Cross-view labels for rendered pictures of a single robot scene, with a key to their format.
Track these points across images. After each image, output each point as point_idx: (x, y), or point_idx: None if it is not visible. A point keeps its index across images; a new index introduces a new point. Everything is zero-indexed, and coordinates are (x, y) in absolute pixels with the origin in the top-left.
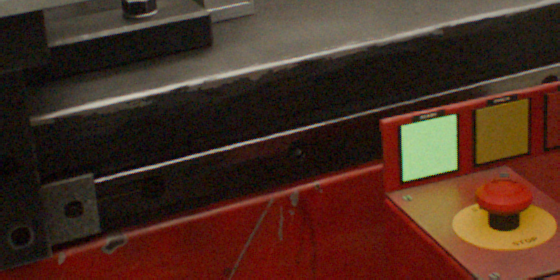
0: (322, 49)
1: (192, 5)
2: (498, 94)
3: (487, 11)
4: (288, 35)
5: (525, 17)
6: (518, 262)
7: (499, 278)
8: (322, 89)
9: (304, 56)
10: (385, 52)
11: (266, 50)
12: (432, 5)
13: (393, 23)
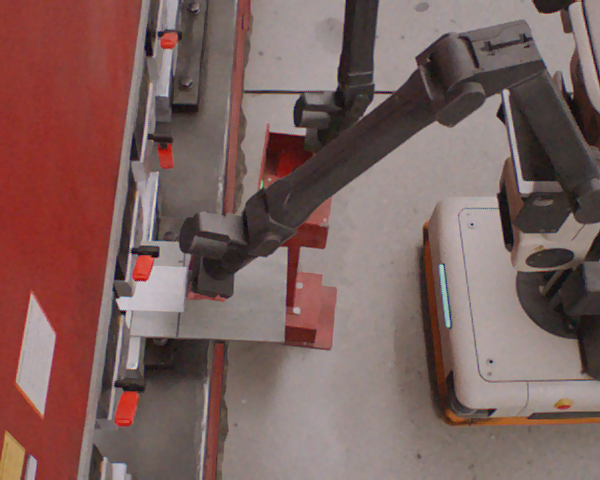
0: (219, 196)
1: (175, 220)
2: (262, 162)
3: (223, 132)
4: (195, 198)
5: (228, 122)
6: (321, 210)
7: (326, 219)
8: (223, 206)
9: (221, 204)
10: (224, 177)
11: (205, 211)
12: (202, 142)
13: (211, 163)
